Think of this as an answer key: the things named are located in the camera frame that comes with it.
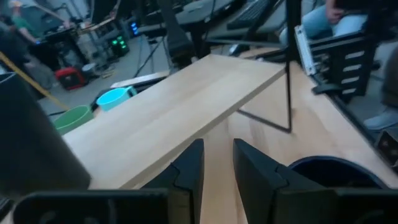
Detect wooden shelf with black legs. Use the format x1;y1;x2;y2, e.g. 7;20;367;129
62;54;295;190

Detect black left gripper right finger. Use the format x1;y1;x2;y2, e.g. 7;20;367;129
233;139;338;224

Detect black keyboard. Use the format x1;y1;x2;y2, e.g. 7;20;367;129
226;0;275;30

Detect green plastic cup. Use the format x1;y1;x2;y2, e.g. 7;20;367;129
53;105;95;135

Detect yellow cable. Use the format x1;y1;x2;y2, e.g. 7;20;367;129
0;51;71;111

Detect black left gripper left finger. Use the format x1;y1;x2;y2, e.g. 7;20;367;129
141;139;205;224

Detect white metal bracket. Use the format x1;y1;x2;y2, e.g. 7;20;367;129
294;24;317;77

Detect tall black cup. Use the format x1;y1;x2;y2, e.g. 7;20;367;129
0;72;91;200

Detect navy speckled enamel mug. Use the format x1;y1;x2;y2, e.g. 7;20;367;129
287;155;389;190

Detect black computer green lights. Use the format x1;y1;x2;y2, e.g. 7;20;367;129
110;34;131;57

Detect red portable box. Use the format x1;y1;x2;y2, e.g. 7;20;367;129
55;67;86;91

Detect teal ceramic mug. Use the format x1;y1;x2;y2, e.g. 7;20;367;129
96;86;138;112

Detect grey desk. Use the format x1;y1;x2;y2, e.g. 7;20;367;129
183;0;285;34

